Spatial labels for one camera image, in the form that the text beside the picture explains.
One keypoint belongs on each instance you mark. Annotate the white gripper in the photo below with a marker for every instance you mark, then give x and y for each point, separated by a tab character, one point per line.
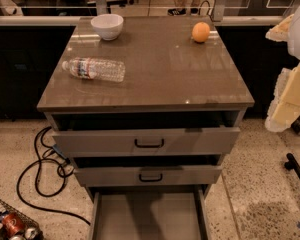
285	103

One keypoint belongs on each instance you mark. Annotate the clear plastic water bottle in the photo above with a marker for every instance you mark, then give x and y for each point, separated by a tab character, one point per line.
95	68

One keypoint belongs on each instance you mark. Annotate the top grey drawer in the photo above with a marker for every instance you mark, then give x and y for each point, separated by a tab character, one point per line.
147	142

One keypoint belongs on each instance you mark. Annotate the grey drawer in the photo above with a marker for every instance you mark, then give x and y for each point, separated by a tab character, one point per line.
149	215
148	176
147	142

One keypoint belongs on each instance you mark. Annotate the grey drawer cabinet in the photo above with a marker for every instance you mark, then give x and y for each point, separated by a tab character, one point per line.
171	82

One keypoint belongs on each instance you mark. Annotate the middle grey drawer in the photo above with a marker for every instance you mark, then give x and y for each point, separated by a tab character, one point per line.
148	176

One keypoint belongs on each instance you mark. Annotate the bottom grey drawer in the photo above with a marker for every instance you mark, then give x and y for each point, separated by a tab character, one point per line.
149	215

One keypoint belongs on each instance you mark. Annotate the orange fruit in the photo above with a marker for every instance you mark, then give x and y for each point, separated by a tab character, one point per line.
200	32

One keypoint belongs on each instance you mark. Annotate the black bar on floor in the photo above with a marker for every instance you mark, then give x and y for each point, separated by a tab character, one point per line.
292	164

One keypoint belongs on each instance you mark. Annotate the person's black shoes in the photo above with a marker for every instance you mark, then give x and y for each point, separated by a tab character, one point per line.
182	12

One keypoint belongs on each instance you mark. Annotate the white ceramic bowl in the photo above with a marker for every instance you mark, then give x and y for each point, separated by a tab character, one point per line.
108	26

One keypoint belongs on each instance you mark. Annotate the silver can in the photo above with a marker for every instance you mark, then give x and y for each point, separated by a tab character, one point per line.
31	233

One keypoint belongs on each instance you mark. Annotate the red soda can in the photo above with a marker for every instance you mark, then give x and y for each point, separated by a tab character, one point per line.
13	224

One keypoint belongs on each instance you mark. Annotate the wire basket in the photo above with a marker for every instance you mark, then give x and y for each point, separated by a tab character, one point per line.
6	209

